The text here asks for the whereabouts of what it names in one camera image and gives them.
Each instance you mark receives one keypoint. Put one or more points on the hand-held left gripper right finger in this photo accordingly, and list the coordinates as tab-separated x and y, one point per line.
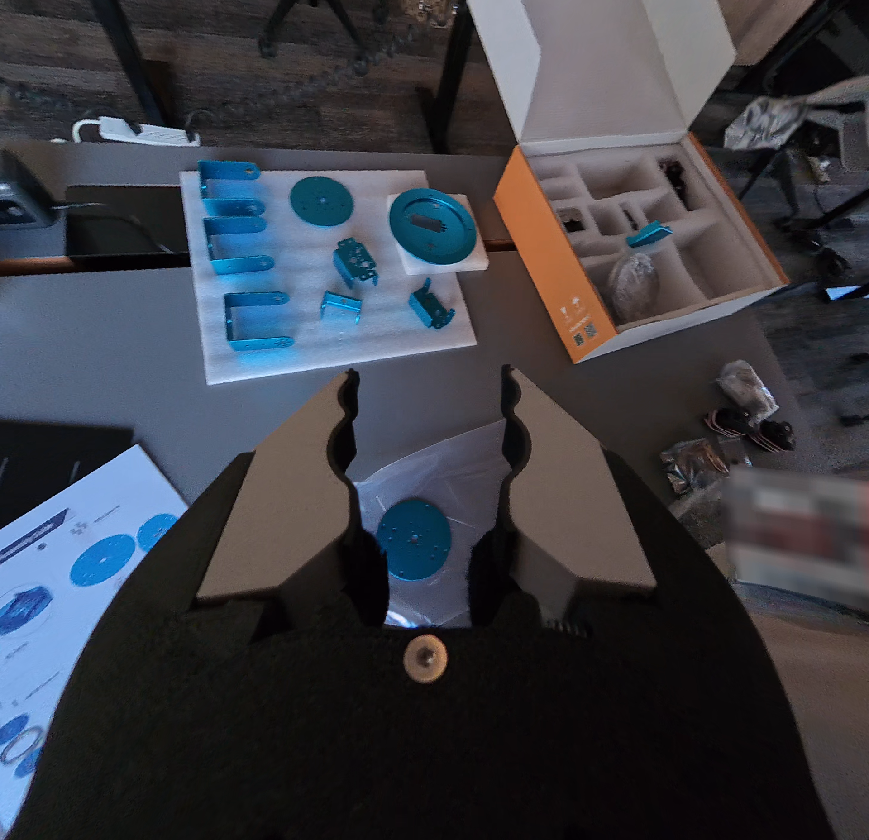
577	514

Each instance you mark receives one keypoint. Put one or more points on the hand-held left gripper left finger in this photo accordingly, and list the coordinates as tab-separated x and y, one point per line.
285	514

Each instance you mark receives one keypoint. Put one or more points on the blue perforated round metal plate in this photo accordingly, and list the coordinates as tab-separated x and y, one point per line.
414	534

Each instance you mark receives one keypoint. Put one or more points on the clear plastic bag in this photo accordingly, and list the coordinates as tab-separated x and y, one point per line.
441	473

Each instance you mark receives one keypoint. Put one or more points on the orange and white box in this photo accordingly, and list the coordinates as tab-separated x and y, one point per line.
543	242

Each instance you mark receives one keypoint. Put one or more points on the blue side bracket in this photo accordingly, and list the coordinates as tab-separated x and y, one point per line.
648	234

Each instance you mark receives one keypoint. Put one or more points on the silver foil bag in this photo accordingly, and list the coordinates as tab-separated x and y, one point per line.
692	463

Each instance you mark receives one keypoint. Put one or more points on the white foam sheet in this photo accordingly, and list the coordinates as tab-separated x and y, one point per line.
305	351

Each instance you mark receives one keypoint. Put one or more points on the bagged servos and parts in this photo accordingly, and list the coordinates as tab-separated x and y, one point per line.
747	385

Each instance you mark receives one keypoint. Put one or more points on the clear bagged part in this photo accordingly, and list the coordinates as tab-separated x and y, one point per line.
635	287

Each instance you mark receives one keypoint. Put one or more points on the small white foam pad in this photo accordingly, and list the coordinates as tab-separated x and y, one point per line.
475	259

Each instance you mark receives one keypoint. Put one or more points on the assembly guide booklet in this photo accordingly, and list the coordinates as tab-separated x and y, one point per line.
41	650

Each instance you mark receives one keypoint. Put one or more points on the black servo with metal horn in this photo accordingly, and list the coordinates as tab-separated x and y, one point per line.
574	219

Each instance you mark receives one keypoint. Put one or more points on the small black part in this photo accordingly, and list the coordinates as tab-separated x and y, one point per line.
629	219
675	178

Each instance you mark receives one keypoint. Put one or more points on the plain blue round plate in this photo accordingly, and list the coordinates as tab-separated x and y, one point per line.
322	200

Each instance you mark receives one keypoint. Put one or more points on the white power strip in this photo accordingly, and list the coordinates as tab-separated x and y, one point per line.
136	132

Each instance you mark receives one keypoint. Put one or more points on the grey label printer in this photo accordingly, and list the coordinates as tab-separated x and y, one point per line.
20	195

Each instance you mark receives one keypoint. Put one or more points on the crumpled silver foil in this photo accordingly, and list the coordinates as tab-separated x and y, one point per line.
767	120

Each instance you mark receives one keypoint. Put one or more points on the long blue U bracket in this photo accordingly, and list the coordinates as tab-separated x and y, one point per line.
231	170
237	265
261	343

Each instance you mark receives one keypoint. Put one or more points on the small light blue bracket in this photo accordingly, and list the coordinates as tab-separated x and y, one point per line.
339	305

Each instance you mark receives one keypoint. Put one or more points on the black flat base plate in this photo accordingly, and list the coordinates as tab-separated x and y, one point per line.
54	460

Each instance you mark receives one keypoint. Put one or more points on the small dark blue bracket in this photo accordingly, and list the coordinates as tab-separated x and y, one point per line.
428	310
353	259

